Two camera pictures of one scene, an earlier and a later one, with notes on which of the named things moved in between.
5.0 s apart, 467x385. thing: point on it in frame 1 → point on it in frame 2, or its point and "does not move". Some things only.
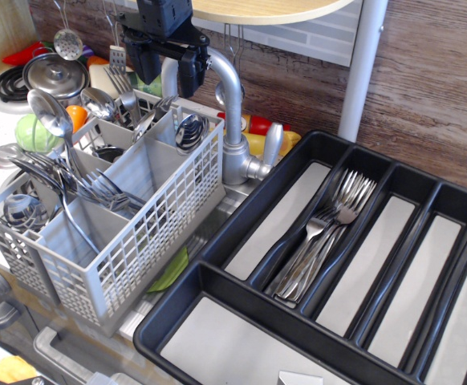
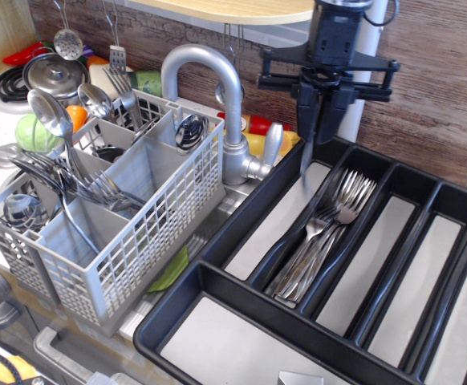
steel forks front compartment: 93,184 does not move
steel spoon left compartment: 26,212 does not move
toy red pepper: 22,56 does not move
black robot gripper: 167,22 → 332,58
